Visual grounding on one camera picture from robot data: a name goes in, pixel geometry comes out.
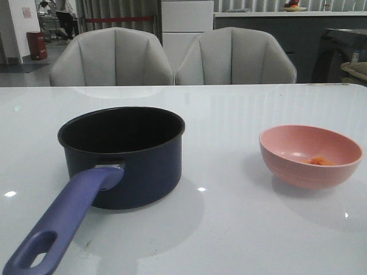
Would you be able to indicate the pink bowl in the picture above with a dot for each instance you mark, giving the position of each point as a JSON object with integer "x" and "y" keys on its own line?
{"x": 309, "y": 157}

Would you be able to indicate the orange ham slices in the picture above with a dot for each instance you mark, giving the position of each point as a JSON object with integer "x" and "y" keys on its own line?
{"x": 319, "y": 161}

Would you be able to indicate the dark blue saucepan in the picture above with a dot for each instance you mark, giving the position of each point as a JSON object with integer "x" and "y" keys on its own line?
{"x": 117, "y": 158}

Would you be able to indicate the right beige armchair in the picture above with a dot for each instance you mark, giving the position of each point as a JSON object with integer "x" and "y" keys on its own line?
{"x": 233, "y": 56}

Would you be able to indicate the beige armchair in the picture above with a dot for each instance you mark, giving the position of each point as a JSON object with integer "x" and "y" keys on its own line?
{"x": 233, "y": 56}
{"x": 114, "y": 56}

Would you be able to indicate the left beige armchair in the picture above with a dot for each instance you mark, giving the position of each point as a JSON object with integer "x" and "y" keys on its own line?
{"x": 114, "y": 56}

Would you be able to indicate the white drawer cabinet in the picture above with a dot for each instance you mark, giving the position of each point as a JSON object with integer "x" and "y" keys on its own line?
{"x": 181, "y": 21}

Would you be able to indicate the red barrier belt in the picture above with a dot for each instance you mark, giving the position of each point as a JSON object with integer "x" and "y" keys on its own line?
{"x": 121, "y": 19}

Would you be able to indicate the dark grey counter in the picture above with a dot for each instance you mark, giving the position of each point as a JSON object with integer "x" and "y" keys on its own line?
{"x": 298, "y": 33}

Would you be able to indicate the fruit plate on counter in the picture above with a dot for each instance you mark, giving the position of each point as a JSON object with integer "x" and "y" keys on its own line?
{"x": 293, "y": 6}

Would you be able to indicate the person in black trousers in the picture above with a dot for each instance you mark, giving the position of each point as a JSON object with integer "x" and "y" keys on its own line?
{"x": 66, "y": 16}

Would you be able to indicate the red trash bin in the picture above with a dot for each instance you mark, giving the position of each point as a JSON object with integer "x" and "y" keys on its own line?
{"x": 37, "y": 46}

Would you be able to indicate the dark appliance box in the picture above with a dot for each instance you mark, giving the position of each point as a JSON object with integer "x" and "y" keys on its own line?
{"x": 338, "y": 46}

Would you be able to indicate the beige cushion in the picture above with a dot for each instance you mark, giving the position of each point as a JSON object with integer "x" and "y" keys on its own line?
{"x": 354, "y": 73}

